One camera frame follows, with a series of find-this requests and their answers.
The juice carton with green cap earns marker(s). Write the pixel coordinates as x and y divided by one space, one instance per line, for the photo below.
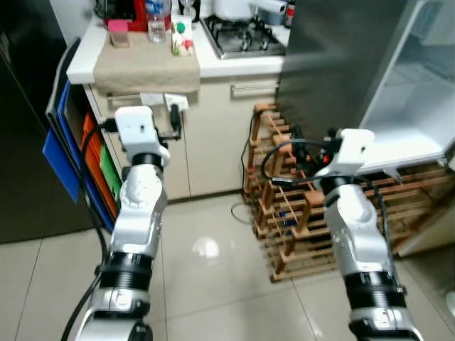
183 39

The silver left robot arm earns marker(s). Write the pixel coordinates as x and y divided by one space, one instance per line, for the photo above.
138 206

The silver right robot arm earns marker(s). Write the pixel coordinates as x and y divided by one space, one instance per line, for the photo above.
355 234

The silver mini fridge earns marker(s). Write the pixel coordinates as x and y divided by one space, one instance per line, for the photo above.
327 71

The large black fridge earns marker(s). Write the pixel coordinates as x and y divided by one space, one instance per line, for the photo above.
28 142

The white paper tag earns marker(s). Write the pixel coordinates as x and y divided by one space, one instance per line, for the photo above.
176 102
151 99

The beige kitchen cabinet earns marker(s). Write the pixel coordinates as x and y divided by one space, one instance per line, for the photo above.
213 142

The beige woven cloth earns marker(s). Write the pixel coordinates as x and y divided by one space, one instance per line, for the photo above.
142 67

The green flat folder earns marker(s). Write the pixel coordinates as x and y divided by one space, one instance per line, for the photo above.
110 174

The red-orange flat folder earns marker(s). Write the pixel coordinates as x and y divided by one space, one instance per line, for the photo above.
92 149

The wooden wine rack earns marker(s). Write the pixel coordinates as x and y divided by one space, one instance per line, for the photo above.
298 241

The clear water bottle blue cap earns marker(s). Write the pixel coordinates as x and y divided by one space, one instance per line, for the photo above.
156 28

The steel gas stove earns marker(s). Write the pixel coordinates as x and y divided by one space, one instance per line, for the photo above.
242 39

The pink lidded plastic box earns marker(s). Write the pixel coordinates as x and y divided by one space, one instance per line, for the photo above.
118 28

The red coffee machine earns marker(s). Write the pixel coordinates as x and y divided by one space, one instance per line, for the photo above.
128 13

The grey flat board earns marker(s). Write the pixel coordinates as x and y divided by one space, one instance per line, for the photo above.
62 78

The white rice cooker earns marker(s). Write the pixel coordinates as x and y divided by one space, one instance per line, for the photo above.
231 7

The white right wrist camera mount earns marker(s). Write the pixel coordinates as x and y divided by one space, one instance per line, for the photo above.
352 145

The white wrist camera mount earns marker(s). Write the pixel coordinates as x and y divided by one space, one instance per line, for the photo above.
135 128
352 145

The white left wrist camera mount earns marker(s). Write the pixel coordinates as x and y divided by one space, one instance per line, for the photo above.
135 128

